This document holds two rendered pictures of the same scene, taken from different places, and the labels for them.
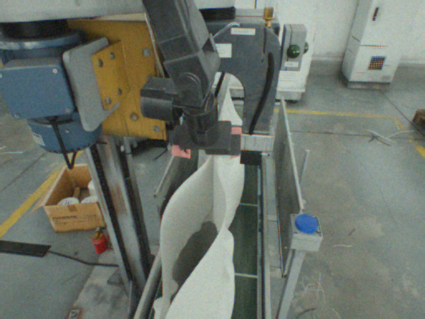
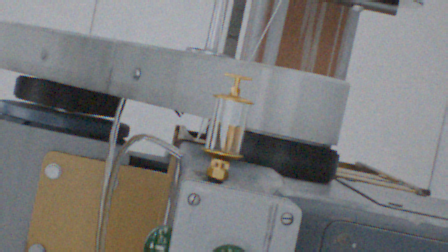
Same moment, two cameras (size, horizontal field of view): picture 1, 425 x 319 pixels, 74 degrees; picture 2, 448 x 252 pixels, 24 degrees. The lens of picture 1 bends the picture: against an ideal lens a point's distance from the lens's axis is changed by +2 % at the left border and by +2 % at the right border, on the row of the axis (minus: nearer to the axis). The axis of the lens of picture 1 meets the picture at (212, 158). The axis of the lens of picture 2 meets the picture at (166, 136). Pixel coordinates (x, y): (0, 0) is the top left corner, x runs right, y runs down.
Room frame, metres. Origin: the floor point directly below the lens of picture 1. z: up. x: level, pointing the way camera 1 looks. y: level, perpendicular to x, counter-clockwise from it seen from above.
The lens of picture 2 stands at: (0.53, -0.84, 1.39)
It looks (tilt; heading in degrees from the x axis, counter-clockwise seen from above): 3 degrees down; 81
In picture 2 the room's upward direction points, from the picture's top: 12 degrees clockwise
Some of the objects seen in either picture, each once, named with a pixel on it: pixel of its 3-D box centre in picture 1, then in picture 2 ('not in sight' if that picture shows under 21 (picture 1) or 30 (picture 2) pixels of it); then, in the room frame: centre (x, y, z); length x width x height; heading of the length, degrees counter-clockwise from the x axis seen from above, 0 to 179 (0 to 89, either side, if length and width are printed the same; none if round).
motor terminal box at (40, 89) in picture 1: (42, 92); not in sight; (0.50, 0.32, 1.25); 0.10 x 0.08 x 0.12; 107
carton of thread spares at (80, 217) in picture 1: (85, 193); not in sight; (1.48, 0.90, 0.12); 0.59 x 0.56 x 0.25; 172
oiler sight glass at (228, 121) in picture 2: (269, 7); (227, 126); (0.68, -0.12, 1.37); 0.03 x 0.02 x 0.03; 172
